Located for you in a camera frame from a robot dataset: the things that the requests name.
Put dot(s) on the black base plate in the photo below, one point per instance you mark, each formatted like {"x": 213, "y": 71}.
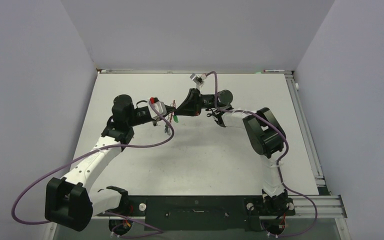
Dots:
{"x": 206, "y": 213}

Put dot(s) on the aluminium rail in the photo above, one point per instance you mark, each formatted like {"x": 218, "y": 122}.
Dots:
{"x": 305, "y": 130}
{"x": 321, "y": 206}
{"x": 228, "y": 71}

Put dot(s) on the aluminium right rail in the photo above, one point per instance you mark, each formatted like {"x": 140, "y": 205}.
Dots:
{"x": 305, "y": 130}

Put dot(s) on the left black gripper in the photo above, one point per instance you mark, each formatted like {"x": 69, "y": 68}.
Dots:
{"x": 167, "y": 109}

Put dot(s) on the green key tag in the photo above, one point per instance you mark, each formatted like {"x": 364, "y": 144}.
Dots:
{"x": 175, "y": 118}

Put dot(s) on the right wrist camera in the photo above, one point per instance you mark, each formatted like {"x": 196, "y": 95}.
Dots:
{"x": 198, "y": 79}

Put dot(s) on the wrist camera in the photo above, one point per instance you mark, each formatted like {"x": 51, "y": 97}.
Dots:
{"x": 156, "y": 108}
{"x": 198, "y": 79}

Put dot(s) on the aluminium back rail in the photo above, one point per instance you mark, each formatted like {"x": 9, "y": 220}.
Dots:
{"x": 228, "y": 71}

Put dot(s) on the aluminium front rail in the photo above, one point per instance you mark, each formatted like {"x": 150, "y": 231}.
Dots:
{"x": 321, "y": 206}

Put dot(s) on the red-handled metal key holder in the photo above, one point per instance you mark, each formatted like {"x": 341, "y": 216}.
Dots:
{"x": 169, "y": 118}

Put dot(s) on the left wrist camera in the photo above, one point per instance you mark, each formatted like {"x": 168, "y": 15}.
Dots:
{"x": 156, "y": 108}

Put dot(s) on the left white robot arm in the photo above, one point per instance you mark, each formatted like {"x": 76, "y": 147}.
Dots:
{"x": 77, "y": 183}

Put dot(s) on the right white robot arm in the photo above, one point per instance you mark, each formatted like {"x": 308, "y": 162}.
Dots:
{"x": 263, "y": 130}

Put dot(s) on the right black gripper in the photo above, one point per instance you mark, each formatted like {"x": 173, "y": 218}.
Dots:
{"x": 192, "y": 106}

